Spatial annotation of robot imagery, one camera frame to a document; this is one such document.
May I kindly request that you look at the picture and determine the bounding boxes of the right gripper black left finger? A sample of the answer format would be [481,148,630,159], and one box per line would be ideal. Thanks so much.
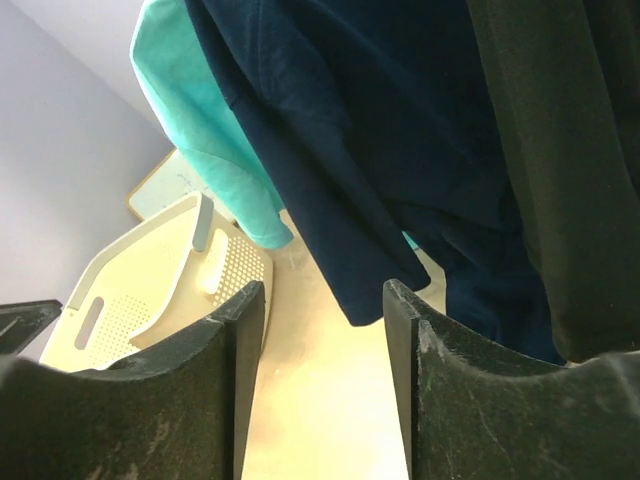
[1,281,265,479]

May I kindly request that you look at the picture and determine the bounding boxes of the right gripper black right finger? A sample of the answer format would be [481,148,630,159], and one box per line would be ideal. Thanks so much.
[383,280,639,480]

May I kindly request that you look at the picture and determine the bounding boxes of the navy blue t shirt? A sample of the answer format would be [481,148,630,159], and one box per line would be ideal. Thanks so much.
[186,1,561,364]

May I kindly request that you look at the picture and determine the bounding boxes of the black printed t shirt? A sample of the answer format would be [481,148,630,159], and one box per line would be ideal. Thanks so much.
[468,0,639,363]

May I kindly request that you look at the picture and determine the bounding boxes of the teal green t shirt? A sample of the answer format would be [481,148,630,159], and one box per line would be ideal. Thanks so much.
[129,0,419,251]

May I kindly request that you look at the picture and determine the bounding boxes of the cream plastic laundry basket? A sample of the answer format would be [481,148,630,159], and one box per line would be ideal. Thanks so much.
[40,192,274,372]

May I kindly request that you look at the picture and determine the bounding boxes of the small whiteboard wooden frame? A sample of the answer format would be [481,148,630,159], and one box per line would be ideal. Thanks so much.
[126,149,237,225]

